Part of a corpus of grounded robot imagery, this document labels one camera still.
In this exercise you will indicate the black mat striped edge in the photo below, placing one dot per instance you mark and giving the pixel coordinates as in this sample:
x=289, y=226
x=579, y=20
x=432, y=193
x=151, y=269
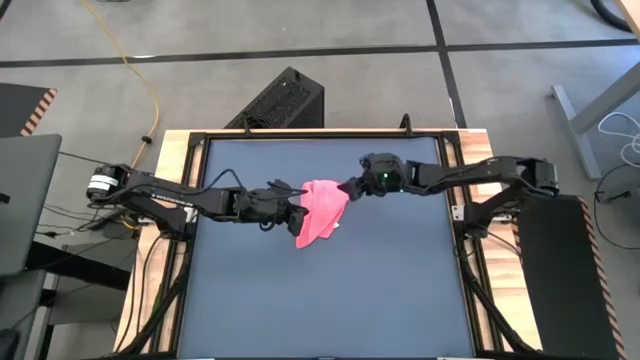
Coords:
x=17, y=107

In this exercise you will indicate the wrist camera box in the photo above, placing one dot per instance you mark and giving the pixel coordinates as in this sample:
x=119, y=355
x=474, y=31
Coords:
x=256, y=197
x=382, y=162

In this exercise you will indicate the black box striped edge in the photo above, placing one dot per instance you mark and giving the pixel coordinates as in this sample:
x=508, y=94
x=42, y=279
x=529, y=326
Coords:
x=560, y=280

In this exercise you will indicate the pink towel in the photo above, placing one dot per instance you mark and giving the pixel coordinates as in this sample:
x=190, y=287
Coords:
x=322, y=210

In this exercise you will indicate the black clamp hook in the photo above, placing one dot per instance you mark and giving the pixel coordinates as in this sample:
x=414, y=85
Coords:
x=406, y=126

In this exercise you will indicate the grey laptop lid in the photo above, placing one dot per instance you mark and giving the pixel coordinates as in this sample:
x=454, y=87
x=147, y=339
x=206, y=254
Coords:
x=25, y=200

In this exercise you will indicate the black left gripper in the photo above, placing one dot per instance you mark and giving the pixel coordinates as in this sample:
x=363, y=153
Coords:
x=280, y=216

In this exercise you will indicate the wooden desk corner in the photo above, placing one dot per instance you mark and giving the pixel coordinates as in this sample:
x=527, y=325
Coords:
x=632, y=12

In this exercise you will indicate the black perforated computer tower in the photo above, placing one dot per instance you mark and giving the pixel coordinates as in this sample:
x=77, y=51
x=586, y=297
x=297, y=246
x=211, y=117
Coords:
x=280, y=102

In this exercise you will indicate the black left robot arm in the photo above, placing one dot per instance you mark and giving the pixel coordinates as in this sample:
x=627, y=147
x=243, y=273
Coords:
x=165, y=192

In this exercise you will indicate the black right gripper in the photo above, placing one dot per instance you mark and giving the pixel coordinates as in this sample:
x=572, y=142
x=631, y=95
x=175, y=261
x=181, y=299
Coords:
x=375, y=186

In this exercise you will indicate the small white bracket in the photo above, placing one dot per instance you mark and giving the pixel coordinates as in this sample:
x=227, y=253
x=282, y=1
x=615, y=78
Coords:
x=458, y=212

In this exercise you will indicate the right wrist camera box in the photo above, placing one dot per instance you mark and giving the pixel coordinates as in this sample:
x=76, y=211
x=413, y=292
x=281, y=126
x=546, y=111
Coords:
x=382, y=162

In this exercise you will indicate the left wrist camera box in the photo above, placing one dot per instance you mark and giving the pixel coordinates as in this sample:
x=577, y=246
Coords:
x=256, y=197

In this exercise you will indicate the grey desk leg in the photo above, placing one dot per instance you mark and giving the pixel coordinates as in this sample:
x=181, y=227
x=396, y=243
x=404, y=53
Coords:
x=610, y=97

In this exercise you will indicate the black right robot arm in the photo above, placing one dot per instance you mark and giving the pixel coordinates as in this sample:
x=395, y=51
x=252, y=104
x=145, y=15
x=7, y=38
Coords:
x=480, y=172

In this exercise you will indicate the black table frame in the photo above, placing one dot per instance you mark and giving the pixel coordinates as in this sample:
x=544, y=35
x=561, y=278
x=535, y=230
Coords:
x=325, y=134

